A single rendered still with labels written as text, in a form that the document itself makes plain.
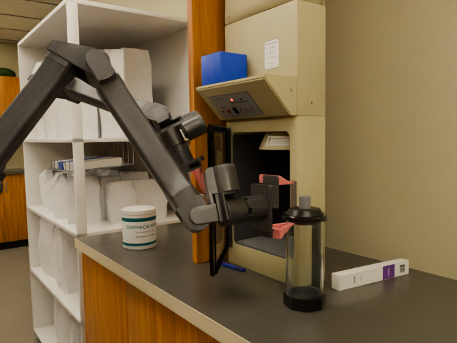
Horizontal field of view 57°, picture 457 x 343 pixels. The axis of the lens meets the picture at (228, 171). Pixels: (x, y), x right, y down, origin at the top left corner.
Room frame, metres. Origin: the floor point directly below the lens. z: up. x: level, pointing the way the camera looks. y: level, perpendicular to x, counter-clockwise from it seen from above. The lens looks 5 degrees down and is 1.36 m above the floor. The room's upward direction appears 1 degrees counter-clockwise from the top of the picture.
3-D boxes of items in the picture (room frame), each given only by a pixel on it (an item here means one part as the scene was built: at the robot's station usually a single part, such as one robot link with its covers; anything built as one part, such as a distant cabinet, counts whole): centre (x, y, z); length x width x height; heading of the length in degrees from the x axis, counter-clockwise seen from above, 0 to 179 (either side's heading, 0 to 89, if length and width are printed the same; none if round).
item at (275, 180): (0.97, -0.11, 1.23); 0.09 x 0.07 x 0.07; 126
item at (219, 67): (1.30, 0.01, 1.56); 0.10 x 0.10 x 0.09; 37
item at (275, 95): (1.23, -0.04, 1.46); 0.32 x 0.11 x 0.10; 37
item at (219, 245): (1.22, 0.03, 1.19); 0.30 x 0.01 x 0.40; 172
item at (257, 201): (0.92, -0.05, 1.20); 0.07 x 0.07 x 0.10; 36
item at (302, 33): (1.34, -0.19, 1.33); 0.32 x 0.25 x 0.77; 37
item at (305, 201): (1.02, -0.18, 1.18); 0.09 x 0.09 x 0.07
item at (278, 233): (0.96, -0.11, 1.16); 0.09 x 0.07 x 0.07; 126
